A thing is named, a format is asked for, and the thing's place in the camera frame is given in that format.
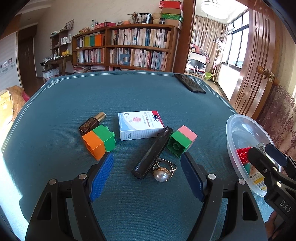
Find clear plastic bowl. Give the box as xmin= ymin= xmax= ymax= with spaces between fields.
xmin=226 ymin=114 xmax=273 ymax=197

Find wooden bookshelf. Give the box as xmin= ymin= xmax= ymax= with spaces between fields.
xmin=72 ymin=24 xmax=179 ymax=72

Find patterned pink curtain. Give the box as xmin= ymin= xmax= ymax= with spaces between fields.
xmin=256 ymin=85 xmax=296 ymax=159

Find tall white medicine box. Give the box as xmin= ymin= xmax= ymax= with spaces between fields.
xmin=256 ymin=142 xmax=266 ymax=155

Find green baby medicine box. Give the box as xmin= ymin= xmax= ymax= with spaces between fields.
xmin=249 ymin=164 xmax=267 ymax=191

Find stacked gift boxes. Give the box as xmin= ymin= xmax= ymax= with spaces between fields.
xmin=159 ymin=1 xmax=184 ymax=30

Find picture frame on shelf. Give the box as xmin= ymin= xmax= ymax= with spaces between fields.
xmin=133 ymin=13 xmax=152 ymax=24

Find white blue medicine box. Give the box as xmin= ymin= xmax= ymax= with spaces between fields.
xmin=118 ymin=110 xmax=165 ymax=141

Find small wooden shelf unit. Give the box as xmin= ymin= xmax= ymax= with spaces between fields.
xmin=50 ymin=29 xmax=72 ymax=58

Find wooden door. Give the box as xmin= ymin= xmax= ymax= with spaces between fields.
xmin=230 ymin=1 xmax=281 ymax=120

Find brown serum bottle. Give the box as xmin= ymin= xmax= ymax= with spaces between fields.
xmin=79 ymin=112 xmax=106 ymax=136

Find black hair clip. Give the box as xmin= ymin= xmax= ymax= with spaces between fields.
xmin=132 ymin=126 xmax=174 ymax=180

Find gold pearl ring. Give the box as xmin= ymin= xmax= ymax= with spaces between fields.
xmin=152 ymin=158 xmax=178 ymax=182

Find orange green toy block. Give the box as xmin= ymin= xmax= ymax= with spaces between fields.
xmin=82 ymin=125 xmax=116 ymax=161

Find teal table mat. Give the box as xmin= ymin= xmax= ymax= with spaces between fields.
xmin=1 ymin=70 xmax=276 ymax=241

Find wooden desk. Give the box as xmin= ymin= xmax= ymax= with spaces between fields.
xmin=41 ymin=54 xmax=73 ymax=76

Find black smartphone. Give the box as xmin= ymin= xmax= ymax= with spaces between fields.
xmin=174 ymin=73 xmax=206 ymax=94

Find green plastic basin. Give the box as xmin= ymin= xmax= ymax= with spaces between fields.
xmin=204 ymin=72 xmax=212 ymax=80

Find green pink toy block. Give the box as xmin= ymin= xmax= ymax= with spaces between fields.
xmin=166 ymin=125 xmax=198 ymax=158

